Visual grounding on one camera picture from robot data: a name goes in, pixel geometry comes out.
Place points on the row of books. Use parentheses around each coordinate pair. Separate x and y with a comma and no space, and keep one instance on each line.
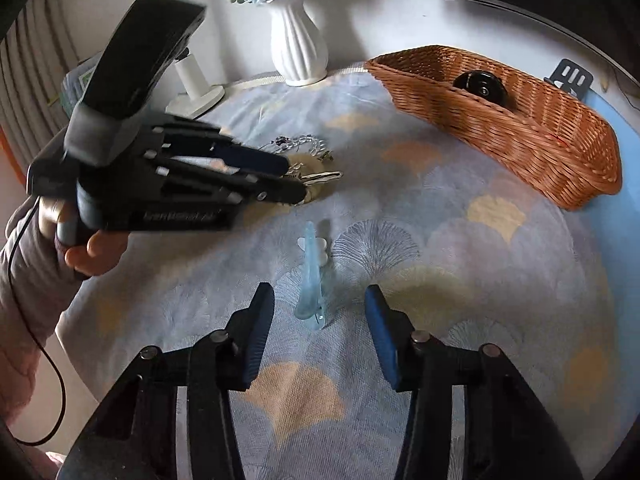
(75,85)

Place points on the silver hair pin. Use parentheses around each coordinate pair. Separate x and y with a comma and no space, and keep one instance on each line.
(322,176)

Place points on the person's left hand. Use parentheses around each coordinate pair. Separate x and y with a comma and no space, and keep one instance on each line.
(100,252)

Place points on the person's left forearm pink sleeve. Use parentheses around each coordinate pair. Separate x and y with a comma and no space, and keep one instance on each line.
(25,320)

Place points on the light blue hair clip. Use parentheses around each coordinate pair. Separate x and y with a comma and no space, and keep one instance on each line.
(311,280)

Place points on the black round object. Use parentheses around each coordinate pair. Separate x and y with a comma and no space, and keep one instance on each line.
(482,87)

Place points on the dark metal phone stand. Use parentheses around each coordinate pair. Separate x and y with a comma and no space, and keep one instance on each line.
(570,77)

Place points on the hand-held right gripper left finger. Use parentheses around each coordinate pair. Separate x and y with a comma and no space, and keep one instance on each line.
(257,332)

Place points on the brown wicker basket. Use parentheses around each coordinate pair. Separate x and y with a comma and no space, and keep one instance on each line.
(540,135)

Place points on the white desk lamp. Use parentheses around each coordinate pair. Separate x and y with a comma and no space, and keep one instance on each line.
(195,85)

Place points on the white ribbed vase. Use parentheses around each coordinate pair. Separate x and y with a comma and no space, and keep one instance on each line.
(298,45)

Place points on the fan-pattern printed tablecloth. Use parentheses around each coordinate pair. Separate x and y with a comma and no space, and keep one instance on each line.
(425,260)

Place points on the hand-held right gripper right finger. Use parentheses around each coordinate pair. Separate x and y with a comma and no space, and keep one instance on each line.
(382,340)

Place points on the white ribbed panel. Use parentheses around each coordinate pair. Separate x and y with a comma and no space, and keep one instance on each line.
(35,75)

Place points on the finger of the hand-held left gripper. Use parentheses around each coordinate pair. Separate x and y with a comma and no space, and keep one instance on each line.
(255,156)
(280,189)

